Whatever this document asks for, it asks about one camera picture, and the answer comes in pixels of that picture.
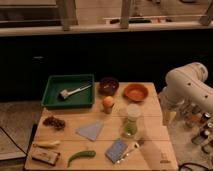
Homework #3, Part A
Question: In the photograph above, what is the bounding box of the light blue towel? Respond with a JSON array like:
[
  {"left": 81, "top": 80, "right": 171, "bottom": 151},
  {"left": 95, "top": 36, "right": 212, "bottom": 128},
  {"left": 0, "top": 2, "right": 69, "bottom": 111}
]
[{"left": 76, "top": 121, "right": 104, "bottom": 141}]

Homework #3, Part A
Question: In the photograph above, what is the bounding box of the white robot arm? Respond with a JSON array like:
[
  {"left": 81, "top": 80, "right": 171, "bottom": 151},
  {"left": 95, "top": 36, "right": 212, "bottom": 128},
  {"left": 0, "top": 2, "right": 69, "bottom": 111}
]
[{"left": 158, "top": 62, "right": 213, "bottom": 126}]

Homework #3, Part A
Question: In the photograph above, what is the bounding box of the dark maroon bowl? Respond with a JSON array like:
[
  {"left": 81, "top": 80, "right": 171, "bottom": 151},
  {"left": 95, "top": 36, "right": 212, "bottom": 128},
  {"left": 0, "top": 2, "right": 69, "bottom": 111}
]
[{"left": 99, "top": 77, "right": 119, "bottom": 96}]

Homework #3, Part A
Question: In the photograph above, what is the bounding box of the orange peach fruit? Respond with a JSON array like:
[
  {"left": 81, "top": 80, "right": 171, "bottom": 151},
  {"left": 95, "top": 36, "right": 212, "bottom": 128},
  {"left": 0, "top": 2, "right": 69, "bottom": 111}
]
[{"left": 102, "top": 96, "right": 114, "bottom": 114}]

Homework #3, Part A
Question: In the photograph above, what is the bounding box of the orange bowl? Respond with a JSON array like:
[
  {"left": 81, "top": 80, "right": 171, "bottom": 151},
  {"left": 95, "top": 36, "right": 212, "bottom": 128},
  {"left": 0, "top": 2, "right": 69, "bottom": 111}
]
[{"left": 124, "top": 83, "right": 149, "bottom": 102}]

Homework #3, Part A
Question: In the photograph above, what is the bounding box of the green plastic tray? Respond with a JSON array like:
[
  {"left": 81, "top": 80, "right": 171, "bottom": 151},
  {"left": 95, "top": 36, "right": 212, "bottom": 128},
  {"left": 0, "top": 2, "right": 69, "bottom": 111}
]
[{"left": 42, "top": 74, "right": 95, "bottom": 109}]

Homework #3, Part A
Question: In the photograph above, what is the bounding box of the blue sponge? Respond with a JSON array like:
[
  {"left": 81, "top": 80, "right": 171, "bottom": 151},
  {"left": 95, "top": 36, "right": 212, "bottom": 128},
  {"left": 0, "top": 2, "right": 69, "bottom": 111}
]
[{"left": 105, "top": 139, "right": 127, "bottom": 164}]

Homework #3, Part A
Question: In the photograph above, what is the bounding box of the green chili pepper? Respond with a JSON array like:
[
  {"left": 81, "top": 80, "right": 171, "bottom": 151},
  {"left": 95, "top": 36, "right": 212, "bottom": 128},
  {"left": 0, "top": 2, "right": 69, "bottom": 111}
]
[{"left": 67, "top": 150, "right": 96, "bottom": 167}]

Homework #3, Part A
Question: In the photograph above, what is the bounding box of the brown rectangular box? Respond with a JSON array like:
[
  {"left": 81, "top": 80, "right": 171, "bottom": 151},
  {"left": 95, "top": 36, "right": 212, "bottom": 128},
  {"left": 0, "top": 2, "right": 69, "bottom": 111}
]
[{"left": 32, "top": 147, "right": 60, "bottom": 166}]

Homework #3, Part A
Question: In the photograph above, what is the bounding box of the black cable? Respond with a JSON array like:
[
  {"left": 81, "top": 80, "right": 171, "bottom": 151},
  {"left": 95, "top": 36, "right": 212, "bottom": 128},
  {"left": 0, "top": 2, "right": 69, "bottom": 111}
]
[{"left": 0, "top": 126, "right": 27, "bottom": 156}]

